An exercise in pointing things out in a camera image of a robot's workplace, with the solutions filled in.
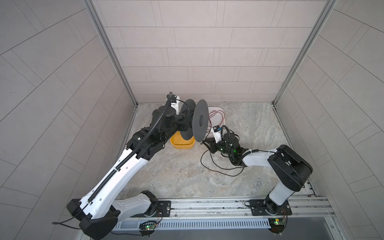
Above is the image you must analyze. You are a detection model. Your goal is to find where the yellow plastic tray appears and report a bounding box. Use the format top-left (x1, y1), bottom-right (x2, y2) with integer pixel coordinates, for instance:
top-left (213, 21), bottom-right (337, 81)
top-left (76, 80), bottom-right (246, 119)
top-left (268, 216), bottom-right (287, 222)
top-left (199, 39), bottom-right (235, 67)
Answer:
top-left (170, 132), bottom-right (196, 150)

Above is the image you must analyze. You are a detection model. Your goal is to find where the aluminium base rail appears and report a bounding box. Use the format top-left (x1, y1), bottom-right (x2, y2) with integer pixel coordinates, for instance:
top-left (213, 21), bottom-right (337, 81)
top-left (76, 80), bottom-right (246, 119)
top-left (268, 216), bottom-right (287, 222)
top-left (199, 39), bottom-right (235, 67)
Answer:
top-left (85, 196), bottom-right (335, 221)

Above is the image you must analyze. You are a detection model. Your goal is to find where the aluminium corner post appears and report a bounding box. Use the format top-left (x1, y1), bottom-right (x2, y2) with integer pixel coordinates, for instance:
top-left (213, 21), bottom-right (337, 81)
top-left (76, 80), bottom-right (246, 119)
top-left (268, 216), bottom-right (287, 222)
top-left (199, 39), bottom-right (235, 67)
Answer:
top-left (83, 0), bottom-right (138, 106)
top-left (272, 0), bottom-right (338, 106)

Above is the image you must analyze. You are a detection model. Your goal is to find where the red cable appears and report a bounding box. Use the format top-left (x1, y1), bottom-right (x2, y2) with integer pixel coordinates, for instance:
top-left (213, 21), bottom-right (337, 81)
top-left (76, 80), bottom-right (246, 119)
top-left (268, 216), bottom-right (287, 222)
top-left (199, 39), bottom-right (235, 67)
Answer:
top-left (207, 109), bottom-right (226, 133)

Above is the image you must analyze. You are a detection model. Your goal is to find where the aluminium corner post right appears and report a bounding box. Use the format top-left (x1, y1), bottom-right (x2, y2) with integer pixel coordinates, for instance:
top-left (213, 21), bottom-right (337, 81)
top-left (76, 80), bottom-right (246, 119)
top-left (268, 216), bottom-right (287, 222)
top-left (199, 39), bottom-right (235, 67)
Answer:
top-left (272, 0), bottom-right (338, 106)

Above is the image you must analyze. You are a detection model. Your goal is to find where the grey perforated cable spool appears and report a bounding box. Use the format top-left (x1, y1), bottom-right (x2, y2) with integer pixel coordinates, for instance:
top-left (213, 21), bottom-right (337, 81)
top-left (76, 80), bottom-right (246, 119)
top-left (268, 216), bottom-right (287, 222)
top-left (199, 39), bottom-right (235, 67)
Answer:
top-left (180, 99), bottom-right (209, 142)

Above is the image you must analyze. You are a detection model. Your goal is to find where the right circuit board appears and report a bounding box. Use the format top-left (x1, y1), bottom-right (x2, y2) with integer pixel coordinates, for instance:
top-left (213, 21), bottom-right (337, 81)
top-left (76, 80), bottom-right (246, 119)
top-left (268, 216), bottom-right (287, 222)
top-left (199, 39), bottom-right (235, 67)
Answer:
top-left (268, 218), bottom-right (286, 234)

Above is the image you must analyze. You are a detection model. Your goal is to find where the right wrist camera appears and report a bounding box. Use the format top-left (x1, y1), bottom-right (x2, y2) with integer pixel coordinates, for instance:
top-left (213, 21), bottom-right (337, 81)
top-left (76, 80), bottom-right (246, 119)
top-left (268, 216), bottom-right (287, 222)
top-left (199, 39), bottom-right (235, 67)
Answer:
top-left (213, 125), bottom-right (223, 144)

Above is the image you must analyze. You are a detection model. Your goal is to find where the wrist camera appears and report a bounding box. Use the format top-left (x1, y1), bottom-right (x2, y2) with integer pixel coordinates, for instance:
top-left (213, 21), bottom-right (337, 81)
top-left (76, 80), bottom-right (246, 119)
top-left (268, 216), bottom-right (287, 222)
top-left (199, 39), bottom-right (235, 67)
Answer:
top-left (171, 95), bottom-right (180, 115)
top-left (213, 125), bottom-right (223, 144)

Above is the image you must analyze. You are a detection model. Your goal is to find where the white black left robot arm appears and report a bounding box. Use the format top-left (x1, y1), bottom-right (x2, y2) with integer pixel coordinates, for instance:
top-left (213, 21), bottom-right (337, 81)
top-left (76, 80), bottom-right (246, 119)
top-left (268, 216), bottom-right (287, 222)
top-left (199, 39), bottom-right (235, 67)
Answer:
top-left (67, 93), bottom-right (196, 240)

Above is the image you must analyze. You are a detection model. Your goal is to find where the white plastic tray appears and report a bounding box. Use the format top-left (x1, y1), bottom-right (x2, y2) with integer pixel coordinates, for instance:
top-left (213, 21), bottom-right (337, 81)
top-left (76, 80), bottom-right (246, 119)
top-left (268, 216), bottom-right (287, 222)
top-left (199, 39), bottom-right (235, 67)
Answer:
top-left (206, 107), bottom-right (226, 139)

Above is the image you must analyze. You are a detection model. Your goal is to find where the circuit board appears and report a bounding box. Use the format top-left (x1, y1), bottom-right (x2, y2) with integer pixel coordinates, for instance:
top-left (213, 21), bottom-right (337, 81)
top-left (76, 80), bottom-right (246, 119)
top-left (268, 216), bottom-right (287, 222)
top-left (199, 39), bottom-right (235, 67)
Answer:
top-left (139, 221), bottom-right (158, 231)
top-left (268, 218), bottom-right (286, 234)

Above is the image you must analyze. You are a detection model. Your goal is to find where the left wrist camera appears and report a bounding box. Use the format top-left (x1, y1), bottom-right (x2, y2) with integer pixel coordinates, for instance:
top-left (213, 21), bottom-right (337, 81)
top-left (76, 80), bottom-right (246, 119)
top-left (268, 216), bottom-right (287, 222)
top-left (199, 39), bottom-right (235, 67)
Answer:
top-left (171, 95), bottom-right (180, 115)

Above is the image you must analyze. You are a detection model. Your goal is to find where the aluminium corner post left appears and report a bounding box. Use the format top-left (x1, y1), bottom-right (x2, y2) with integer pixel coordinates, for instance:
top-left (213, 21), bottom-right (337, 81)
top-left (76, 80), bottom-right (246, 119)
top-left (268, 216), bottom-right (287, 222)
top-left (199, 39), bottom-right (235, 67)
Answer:
top-left (83, 0), bottom-right (138, 106)

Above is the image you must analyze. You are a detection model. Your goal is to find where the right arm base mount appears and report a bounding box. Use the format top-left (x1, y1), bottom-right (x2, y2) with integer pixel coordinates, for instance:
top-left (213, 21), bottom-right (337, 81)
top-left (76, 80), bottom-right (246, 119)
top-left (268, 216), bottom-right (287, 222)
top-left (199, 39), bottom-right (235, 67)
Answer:
top-left (244, 200), bottom-right (293, 218)

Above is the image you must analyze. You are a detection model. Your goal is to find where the left circuit board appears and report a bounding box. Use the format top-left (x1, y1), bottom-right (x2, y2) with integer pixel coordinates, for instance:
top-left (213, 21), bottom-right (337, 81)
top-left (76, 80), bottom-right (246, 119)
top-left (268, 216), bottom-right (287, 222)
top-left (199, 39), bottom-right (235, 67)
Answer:
top-left (139, 221), bottom-right (158, 231)

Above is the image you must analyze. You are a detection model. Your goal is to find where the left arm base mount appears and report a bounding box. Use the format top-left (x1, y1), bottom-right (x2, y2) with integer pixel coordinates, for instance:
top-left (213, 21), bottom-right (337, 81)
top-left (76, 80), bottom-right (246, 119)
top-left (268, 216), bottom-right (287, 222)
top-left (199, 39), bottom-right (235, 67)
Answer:
top-left (132, 201), bottom-right (172, 218)

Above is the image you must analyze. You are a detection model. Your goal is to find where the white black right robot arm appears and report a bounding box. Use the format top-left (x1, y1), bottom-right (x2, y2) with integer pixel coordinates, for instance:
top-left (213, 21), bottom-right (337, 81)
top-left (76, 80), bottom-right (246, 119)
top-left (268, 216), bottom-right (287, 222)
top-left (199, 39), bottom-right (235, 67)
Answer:
top-left (203, 133), bottom-right (313, 216)

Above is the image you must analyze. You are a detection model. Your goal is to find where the black cable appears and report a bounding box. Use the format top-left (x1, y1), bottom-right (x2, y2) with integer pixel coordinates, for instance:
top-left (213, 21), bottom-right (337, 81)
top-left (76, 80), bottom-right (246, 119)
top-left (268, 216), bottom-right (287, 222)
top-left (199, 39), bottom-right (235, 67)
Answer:
top-left (199, 137), bottom-right (245, 178)

